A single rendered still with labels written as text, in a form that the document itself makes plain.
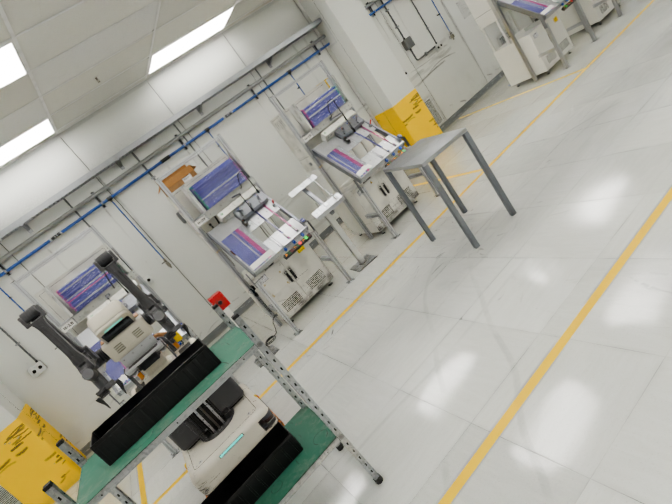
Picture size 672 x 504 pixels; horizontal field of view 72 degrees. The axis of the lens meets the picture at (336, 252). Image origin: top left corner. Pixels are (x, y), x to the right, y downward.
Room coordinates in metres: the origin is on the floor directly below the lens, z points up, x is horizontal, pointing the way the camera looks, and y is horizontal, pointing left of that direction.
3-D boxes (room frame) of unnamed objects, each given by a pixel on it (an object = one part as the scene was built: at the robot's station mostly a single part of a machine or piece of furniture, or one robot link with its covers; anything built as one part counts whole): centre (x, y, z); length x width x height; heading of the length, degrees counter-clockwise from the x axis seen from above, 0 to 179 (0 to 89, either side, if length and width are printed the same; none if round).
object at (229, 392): (2.98, 1.39, 0.59); 0.55 x 0.34 x 0.83; 110
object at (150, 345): (2.62, 1.26, 0.99); 0.28 x 0.16 x 0.22; 110
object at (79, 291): (4.30, 1.98, 0.95); 1.35 x 0.82 x 1.90; 21
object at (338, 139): (5.13, -0.82, 0.65); 1.01 x 0.73 x 1.29; 21
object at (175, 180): (4.93, 0.73, 1.82); 0.68 x 0.30 x 0.20; 111
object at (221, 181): (4.69, 0.52, 1.52); 0.51 x 0.13 x 0.27; 111
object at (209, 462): (2.90, 1.36, 0.16); 0.67 x 0.64 x 0.25; 20
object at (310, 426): (1.90, 0.98, 0.55); 0.91 x 0.46 x 1.10; 111
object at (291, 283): (4.79, 0.62, 0.31); 0.70 x 0.65 x 0.62; 111
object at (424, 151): (3.60, -1.03, 0.40); 0.70 x 0.45 x 0.80; 11
